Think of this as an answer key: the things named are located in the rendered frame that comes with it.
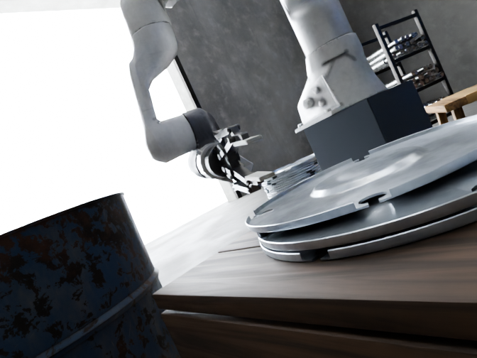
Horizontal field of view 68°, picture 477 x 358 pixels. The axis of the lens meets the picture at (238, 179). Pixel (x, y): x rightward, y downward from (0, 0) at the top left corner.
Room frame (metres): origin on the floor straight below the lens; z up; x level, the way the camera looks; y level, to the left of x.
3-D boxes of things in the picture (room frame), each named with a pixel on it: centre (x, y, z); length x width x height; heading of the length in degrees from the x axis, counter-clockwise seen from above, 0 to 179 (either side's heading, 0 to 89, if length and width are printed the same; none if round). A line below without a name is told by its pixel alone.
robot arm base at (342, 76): (0.82, -0.28, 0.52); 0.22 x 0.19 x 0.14; 34
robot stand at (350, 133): (0.78, -0.31, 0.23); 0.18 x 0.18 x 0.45; 34
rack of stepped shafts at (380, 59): (2.76, -1.49, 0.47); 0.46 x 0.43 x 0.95; 19
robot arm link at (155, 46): (0.88, 0.08, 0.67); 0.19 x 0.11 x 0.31; 108
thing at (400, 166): (0.39, -0.13, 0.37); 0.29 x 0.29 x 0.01
